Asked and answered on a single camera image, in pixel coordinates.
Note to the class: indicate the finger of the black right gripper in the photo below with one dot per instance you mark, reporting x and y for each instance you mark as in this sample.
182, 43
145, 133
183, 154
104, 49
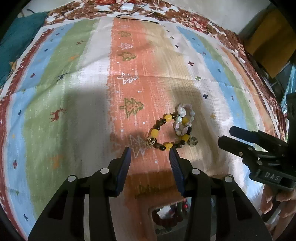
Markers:
254, 135
248, 153

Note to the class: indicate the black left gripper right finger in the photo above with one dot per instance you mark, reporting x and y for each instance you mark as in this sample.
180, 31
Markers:
236, 217

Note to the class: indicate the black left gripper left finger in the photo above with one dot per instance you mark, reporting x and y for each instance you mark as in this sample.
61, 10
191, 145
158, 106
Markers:
62, 218

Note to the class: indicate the jewelry box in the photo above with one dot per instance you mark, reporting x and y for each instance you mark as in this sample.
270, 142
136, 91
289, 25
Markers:
169, 222

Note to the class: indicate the yellow furniture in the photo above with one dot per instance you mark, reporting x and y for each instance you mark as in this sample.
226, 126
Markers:
273, 43

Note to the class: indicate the colourful striped blanket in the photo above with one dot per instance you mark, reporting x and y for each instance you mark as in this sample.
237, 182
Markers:
87, 89

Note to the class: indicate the teal pillow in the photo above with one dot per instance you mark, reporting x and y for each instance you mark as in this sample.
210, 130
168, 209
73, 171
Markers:
17, 38

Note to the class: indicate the white charger adapter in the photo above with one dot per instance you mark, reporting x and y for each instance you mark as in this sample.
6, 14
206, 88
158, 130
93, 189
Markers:
127, 7

